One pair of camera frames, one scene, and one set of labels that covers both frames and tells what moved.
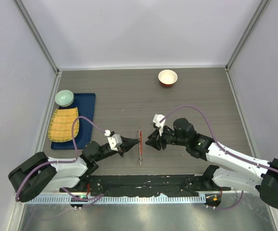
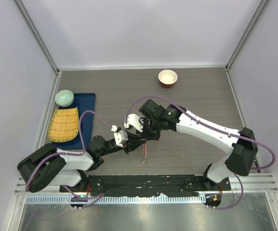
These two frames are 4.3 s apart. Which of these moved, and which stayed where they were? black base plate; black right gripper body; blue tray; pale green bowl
Moved: black right gripper body
Stayed: black base plate; pale green bowl; blue tray
